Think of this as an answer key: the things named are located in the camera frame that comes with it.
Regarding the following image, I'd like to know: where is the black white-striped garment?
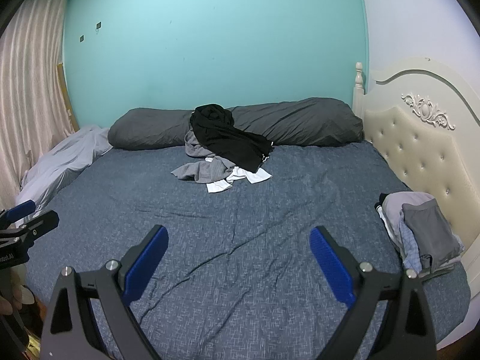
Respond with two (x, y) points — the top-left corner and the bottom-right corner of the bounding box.
(375, 193), (389, 229)

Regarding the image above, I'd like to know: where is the beige curtain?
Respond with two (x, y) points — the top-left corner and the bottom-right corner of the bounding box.
(0, 0), (77, 211)

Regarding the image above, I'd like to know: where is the dark grey folded garment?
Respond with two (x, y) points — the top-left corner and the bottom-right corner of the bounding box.
(402, 199), (463, 269)

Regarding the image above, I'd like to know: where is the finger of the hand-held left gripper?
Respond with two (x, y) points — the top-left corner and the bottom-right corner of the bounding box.
(0, 200), (37, 229)
(0, 210), (60, 250)

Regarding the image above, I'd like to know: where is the light grey folded garment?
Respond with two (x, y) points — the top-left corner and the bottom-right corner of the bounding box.
(380, 191), (437, 248)

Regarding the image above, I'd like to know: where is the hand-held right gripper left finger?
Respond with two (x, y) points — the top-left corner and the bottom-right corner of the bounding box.
(39, 225), (169, 360)

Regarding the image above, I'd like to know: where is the cream tufted headboard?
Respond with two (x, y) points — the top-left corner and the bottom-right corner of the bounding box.
(352, 57), (480, 271)

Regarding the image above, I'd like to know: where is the light grey duvet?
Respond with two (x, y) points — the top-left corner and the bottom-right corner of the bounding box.
(15, 125), (113, 229)

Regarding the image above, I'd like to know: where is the black garment with white trim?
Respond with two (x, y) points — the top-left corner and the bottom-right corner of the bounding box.
(189, 104), (272, 172)

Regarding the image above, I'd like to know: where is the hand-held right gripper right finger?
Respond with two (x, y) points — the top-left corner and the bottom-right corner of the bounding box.
(309, 226), (437, 360)

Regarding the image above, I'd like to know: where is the wooden board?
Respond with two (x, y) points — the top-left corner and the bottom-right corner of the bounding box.
(56, 63), (80, 133)

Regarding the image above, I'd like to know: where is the long dark grey pillow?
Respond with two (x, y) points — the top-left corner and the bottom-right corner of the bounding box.
(108, 97), (364, 151)

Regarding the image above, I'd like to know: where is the bed with blue patterned sheet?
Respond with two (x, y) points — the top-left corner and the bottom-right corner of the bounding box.
(15, 140), (471, 360)

